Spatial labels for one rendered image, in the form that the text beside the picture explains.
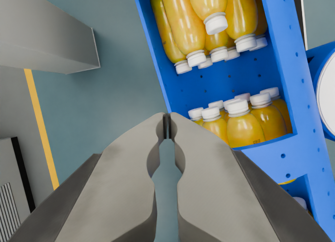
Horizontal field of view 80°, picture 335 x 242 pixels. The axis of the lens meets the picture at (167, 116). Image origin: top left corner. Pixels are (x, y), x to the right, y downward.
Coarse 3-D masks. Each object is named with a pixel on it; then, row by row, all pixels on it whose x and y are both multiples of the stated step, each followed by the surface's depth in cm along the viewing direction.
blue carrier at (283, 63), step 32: (288, 0) 31; (288, 32) 30; (160, 64) 47; (224, 64) 56; (256, 64) 51; (288, 64) 30; (192, 96) 55; (224, 96) 57; (288, 96) 30; (320, 128) 34; (256, 160) 31; (288, 160) 31; (320, 160) 33; (288, 192) 55; (320, 192) 32; (320, 224) 32
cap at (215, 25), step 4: (220, 16) 36; (224, 16) 36; (212, 20) 36; (216, 20) 35; (220, 20) 35; (224, 20) 36; (208, 24) 36; (212, 24) 36; (216, 24) 36; (220, 24) 35; (224, 24) 36; (208, 28) 37; (212, 28) 36; (216, 28) 36; (220, 28) 37; (224, 28) 37; (208, 32) 37; (212, 32) 38; (216, 32) 39
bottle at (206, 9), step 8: (192, 0) 36; (200, 0) 35; (208, 0) 34; (216, 0) 34; (224, 0) 35; (200, 8) 36; (208, 8) 35; (216, 8) 35; (224, 8) 36; (200, 16) 37; (208, 16) 36; (216, 16) 36
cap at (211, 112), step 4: (208, 108) 45; (212, 108) 43; (216, 108) 43; (204, 112) 43; (208, 112) 43; (212, 112) 42; (216, 112) 43; (204, 116) 43; (208, 116) 43; (212, 116) 43
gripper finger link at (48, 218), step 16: (96, 160) 8; (80, 176) 8; (64, 192) 7; (80, 192) 7; (48, 208) 7; (64, 208) 7; (32, 224) 6; (48, 224) 6; (16, 240) 6; (32, 240) 6; (48, 240) 6
